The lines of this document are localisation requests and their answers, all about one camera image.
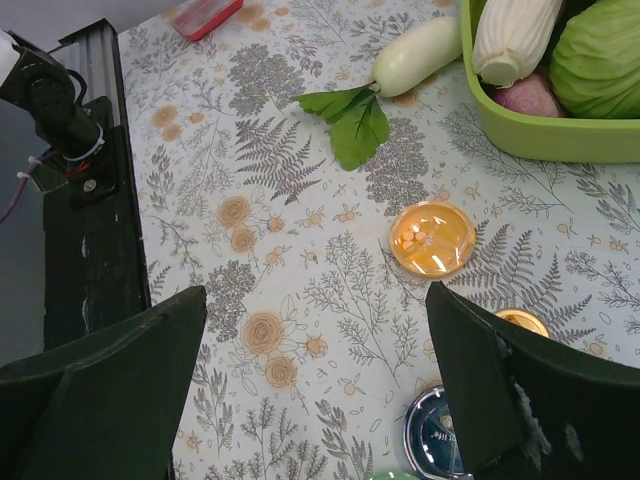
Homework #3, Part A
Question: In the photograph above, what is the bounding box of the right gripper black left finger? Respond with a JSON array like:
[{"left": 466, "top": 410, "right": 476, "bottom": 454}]
[{"left": 1, "top": 286, "right": 206, "bottom": 479}]

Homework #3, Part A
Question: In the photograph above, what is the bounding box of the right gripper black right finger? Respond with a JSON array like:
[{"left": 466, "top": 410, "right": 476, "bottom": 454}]
[{"left": 426, "top": 282, "right": 639, "bottom": 479}]

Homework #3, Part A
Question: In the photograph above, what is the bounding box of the amber pill bottle gold cap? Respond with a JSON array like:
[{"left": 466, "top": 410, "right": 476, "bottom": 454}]
[{"left": 495, "top": 308, "right": 550, "bottom": 338}]

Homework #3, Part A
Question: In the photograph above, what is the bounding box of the red rectangular pill box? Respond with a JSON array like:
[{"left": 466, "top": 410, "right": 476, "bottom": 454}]
[{"left": 169, "top": 0, "right": 244, "bottom": 42}]

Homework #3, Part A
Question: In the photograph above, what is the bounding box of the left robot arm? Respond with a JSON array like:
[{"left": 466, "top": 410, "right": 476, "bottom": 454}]
[{"left": 1, "top": 31, "right": 117, "bottom": 210}]

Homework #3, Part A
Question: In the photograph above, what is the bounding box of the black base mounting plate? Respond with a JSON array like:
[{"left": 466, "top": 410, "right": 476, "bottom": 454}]
[{"left": 43, "top": 96, "right": 151, "bottom": 350}]

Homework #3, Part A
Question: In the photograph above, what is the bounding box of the green round pill case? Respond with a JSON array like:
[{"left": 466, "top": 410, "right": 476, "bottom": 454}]
[{"left": 370, "top": 470, "right": 419, "bottom": 480}]

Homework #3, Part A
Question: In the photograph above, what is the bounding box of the orange round pill case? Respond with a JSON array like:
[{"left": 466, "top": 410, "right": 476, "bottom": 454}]
[{"left": 389, "top": 201, "right": 476, "bottom": 279}]

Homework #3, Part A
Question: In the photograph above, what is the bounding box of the floral patterned table mat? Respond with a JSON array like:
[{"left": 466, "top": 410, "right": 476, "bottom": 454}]
[{"left": 119, "top": 1, "right": 639, "bottom": 479}]

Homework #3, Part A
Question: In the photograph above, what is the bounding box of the green plastic vegetable basket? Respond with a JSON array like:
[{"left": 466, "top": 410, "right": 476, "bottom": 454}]
[{"left": 460, "top": 1, "right": 639, "bottom": 164}]

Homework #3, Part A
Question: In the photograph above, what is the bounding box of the pink toy onion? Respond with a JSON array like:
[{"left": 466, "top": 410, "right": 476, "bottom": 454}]
[{"left": 492, "top": 73, "right": 566, "bottom": 118}]

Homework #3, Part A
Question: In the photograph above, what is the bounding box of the white toy radish with leaves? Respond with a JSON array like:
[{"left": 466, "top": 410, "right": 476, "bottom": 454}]
[{"left": 293, "top": 16, "right": 462, "bottom": 171}]

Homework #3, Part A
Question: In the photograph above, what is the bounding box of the green toy cabbage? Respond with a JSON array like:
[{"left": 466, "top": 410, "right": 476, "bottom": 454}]
[{"left": 549, "top": 0, "right": 639, "bottom": 119}]

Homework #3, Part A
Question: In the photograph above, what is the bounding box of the white toy celery stalk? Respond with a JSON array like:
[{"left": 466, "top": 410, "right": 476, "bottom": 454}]
[{"left": 472, "top": 0, "right": 563, "bottom": 87}]

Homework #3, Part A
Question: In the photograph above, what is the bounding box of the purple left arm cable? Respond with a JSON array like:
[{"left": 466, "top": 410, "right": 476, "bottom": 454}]
[{"left": 0, "top": 177, "right": 36, "bottom": 225}]

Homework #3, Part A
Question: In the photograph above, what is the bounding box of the aluminium frame rail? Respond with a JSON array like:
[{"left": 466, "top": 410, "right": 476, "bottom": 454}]
[{"left": 47, "top": 18, "right": 144, "bottom": 241}]

